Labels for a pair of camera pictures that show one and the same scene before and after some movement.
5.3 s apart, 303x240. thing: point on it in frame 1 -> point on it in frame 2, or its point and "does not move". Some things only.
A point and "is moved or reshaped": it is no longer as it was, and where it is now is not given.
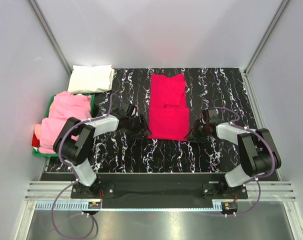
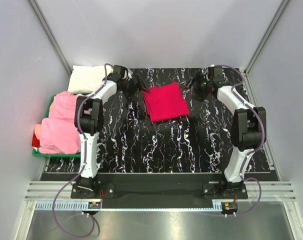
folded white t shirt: (87, 79) does not move
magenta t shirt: (169, 116) is moved or reshaped
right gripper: (198, 129) -> (200, 85)
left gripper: (137, 125) -> (132, 85)
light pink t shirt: (64, 105) does not move
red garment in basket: (35, 141) does not move
